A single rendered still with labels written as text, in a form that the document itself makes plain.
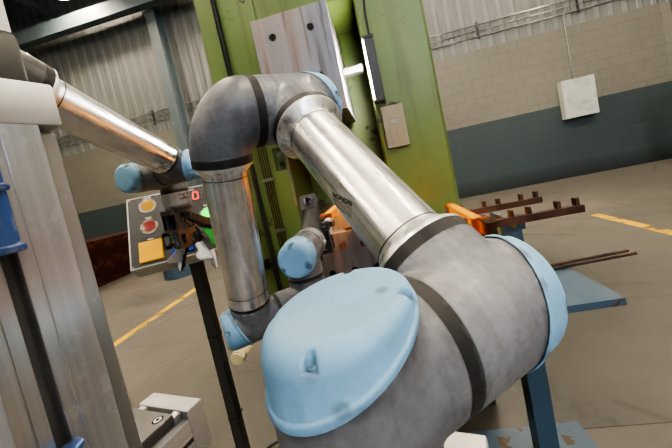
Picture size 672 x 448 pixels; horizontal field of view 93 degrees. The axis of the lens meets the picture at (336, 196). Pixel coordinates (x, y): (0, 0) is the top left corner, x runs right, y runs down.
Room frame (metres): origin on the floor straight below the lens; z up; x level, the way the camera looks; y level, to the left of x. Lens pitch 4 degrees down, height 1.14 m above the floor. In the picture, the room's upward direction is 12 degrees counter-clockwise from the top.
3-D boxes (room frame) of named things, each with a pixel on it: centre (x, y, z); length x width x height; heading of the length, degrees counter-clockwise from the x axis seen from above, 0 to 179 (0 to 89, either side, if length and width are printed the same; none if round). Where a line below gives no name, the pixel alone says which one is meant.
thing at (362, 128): (1.75, -0.09, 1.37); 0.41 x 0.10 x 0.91; 81
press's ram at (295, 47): (1.43, -0.04, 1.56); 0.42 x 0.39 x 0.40; 171
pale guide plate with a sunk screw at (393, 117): (1.31, -0.30, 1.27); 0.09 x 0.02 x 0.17; 81
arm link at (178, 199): (0.94, 0.46, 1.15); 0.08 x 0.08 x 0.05
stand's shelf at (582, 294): (0.96, -0.49, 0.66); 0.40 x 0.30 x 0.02; 83
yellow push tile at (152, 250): (1.09, 0.66, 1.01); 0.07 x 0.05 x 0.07; 106
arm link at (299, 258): (0.66, 0.10, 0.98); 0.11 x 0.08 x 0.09; 171
